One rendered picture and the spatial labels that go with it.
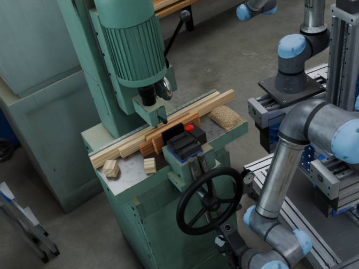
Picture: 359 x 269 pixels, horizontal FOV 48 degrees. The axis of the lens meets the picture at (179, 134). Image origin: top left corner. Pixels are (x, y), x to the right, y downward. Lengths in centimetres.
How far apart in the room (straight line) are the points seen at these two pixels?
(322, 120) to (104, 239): 172
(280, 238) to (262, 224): 7
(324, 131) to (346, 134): 6
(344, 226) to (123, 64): 136
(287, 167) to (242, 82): 232
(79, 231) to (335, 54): 177
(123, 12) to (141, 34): 9
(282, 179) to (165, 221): 61
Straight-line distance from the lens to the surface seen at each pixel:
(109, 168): 148
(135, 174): 148
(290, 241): 127
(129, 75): 135
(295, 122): 113
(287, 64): 183
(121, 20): 126
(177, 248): 182
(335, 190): 160
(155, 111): 147
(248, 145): 284
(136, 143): 155
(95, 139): 186
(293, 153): 119
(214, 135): 157
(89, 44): 152
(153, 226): 164
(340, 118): 108
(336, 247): 208
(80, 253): 250
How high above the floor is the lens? 191
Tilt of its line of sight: 39 degrees down
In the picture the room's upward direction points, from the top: 12 degrees counter-clockwise
